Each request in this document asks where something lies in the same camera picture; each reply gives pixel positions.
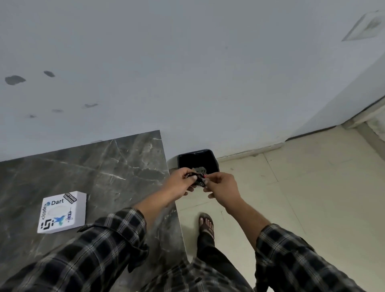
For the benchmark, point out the person's left hand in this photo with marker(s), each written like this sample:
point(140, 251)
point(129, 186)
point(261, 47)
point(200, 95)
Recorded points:
point(177, 186)

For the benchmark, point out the person's right hand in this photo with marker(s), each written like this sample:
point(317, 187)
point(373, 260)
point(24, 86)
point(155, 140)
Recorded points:
point(227, 189)

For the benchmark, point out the person's left fingers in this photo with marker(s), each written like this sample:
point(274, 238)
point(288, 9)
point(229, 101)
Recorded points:
point(187, 174)

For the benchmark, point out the person's right fingers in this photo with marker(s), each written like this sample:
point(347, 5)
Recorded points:
point(214, 178)

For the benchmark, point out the small black object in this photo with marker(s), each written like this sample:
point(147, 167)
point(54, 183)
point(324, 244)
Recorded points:
point(197, 179)

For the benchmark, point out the person's right forearm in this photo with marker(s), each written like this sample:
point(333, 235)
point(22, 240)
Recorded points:
point(288, 255)

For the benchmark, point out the person's left forearm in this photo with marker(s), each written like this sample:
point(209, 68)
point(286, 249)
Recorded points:
point(99, 240)

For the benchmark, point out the crumpled grey paper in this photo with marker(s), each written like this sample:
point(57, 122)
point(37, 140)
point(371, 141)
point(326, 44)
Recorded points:
point(199, 169)

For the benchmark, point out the black waste bin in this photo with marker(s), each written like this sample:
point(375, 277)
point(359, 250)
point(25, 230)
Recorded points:
point(186, 161)

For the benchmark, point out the brown sandal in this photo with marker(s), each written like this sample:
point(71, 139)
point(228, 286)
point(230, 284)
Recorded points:
point(206, 225)

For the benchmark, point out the person's black trouser leg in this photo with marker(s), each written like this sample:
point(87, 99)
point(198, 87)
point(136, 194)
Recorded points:
point(219, 261)

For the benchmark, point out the plaid shirt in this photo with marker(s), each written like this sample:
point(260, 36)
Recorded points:
point(180, 278)

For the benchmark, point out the white box with stickers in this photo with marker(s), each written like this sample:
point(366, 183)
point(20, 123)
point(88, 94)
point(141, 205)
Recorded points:
point(61, 212)

